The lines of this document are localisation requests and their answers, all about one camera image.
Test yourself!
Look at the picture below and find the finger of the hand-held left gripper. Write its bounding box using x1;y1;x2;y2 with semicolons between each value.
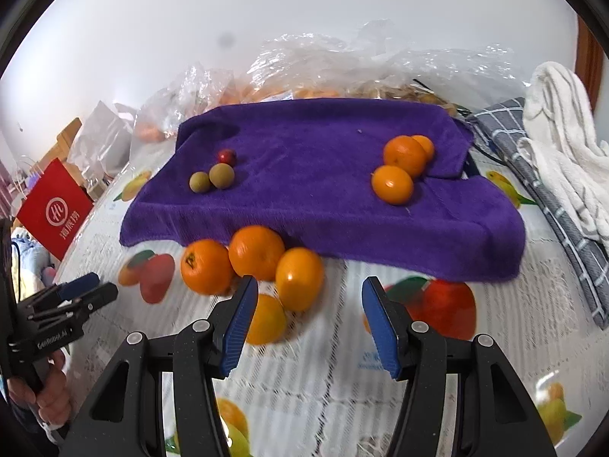
58;273;100;297
71;282;119;316

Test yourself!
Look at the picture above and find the white plastic bag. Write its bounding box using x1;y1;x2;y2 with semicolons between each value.
67;100;141;182

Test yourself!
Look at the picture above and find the orange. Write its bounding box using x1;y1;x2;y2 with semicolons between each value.
180;239;235;296
228;225;286;281
371;165;415;206
275;246;325;312
411;134;435;163
383;136;427;179
245;294;287;346

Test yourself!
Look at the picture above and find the red paper bag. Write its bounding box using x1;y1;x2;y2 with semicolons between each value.
10;155;94;262

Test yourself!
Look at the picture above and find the fruit-print tablecloth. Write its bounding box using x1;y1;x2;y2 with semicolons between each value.
52;152;609;457

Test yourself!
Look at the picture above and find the purple towel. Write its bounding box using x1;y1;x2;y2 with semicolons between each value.
119;97;526;283

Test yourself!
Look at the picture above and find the grey checked cloth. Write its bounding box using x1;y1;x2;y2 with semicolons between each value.
466;97;609;329

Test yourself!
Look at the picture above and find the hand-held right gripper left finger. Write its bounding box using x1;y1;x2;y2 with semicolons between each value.
59;275;260;457

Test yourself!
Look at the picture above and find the person's left hand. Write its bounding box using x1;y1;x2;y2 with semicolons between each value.
10;350;72;428

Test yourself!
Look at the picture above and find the clear bag of orange fruit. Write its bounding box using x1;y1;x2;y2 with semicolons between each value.
238;31;353;103

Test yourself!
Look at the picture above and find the white striped towel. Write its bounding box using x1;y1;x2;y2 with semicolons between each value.
518;61;609;243

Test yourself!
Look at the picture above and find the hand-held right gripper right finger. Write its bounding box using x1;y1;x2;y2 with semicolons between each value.
362;276;557;457

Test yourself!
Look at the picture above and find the brown wooden door frame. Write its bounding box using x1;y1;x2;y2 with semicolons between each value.
576;14;605;105

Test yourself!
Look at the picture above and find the crumpled clear plastic bag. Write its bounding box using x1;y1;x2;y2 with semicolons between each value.
347;19;534;115

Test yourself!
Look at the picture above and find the clear bag of small oranges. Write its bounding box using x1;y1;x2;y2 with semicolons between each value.
133;62;239;144

